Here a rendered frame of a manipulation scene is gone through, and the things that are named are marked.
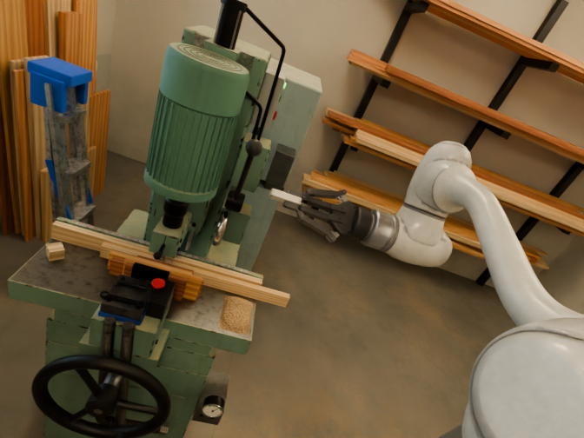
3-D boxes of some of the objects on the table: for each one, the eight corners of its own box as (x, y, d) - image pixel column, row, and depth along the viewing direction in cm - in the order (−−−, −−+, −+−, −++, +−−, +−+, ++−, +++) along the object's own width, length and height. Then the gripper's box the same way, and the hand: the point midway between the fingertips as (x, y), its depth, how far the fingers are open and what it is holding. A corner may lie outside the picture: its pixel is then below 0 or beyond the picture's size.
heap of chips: (217, 328, 92) (220, 321, 90) (225, 295, 102) (228, 288, 101) (248, 335, 93) (251, 328, 92) (253, 302, 104) (255, 295, 102)
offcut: (49, 261, 90) (49, 252, 88) (45, 253, 91) (45, 243, 90) (64, 258, 92) (64, 249, 91) (61, 250, 94) (61, 242, 92)
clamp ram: (117, 307, 85) (122, 281, 81) (129, 287, 92) (135, 262, 87) (155, 316, 87) (161, 291, 82) (163, 295, 93) (170, 271, 89)
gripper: (354, 254, 82) (258, 223, 78) (364, 204, 86) (274, 172, 82) (368, 250, 75) (264, 215, 71) (379, 195, 79) (282, 160, 75)
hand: (284, 197), depth 77 cm, fingers closed
